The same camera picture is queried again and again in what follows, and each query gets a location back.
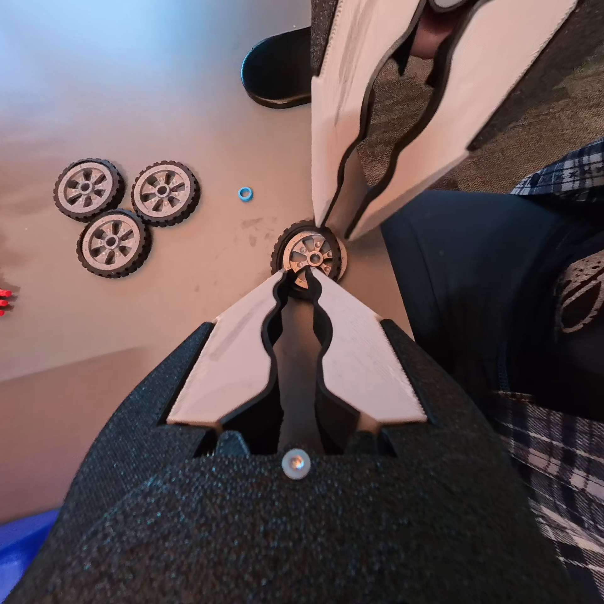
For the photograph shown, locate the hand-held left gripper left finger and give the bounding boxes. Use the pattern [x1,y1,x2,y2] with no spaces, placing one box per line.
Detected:
[166,270,289,455]

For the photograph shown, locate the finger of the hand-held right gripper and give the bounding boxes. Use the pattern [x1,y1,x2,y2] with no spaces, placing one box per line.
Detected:
[344,0,579,241]
[310,0,425,227]

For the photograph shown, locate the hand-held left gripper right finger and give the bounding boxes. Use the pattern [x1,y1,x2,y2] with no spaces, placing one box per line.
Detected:
[307,270,428,455]

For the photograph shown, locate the grey toy wheel black tyre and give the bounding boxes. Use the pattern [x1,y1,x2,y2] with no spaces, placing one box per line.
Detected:
[76,209,153,279]
[53,158,126,222]
[131,160,201,228]
[270,219,350,300]

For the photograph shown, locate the person's right hand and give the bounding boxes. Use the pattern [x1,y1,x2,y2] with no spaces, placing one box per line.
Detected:
[411,9,458,60]

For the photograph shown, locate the black desk clamp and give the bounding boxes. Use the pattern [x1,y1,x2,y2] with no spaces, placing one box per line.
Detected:
[241,26,313,111]

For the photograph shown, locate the person's dark trousers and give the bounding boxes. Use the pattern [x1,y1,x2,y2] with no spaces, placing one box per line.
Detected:
[380,189,581,416]

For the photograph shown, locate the person's plaid shirt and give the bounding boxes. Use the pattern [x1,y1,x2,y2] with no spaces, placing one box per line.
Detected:
[491,137,604,604]

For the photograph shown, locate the person's dark printed t-shirt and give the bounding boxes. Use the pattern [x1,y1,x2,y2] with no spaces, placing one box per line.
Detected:
[500,226,604,421]

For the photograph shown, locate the blue plastic bin white tag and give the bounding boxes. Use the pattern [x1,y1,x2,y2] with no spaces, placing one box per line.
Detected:
[0,507,62,604]

